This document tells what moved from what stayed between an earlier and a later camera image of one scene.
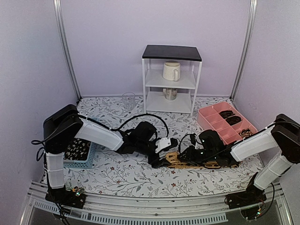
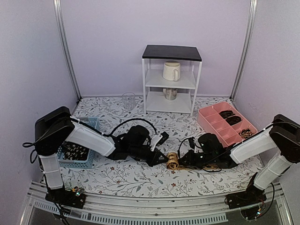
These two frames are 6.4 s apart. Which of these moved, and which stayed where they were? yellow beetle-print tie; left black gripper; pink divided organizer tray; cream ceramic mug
Moved: left black gripper
Stayed: cream ceramic mug; yellow beetle-print tie; pink divided organizer tray
